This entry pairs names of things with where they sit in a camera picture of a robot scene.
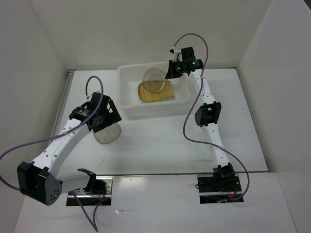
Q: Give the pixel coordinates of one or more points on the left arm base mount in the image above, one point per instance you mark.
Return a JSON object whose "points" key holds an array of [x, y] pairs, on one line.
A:
{"points": [[99, 195]]}

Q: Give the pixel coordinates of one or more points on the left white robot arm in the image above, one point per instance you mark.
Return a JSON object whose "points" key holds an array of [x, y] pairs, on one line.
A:
{"points": [[39, 179]]}

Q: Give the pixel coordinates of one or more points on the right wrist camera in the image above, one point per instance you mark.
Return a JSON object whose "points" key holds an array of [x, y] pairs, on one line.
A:
{"points": [[177, 55]]}

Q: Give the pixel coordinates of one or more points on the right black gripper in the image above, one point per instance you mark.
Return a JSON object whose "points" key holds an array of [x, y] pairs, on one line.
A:
{"points": [[171, 74]]}

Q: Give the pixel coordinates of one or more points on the aluminium table rail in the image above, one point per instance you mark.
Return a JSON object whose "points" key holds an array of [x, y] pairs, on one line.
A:
{"points": [[62, 116]]}

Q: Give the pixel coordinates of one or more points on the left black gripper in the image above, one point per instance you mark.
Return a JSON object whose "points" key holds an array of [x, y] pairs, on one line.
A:
{"points": [[113, 117]]}

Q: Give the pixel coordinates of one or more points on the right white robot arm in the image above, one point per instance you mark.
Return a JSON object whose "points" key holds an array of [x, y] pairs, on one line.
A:
{"points": [[206, 116]]}

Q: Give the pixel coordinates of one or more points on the bamboo woven tray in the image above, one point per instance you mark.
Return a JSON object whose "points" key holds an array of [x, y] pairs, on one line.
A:
{"points": [[149, 97]]}

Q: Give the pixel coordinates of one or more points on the clear glass plate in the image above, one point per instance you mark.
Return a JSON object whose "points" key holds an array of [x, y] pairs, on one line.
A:
{"points": [[154, 81], [108, 135]]}

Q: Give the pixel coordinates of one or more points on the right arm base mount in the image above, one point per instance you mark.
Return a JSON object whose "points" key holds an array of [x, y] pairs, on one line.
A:
{"points": [[212, 193]]}

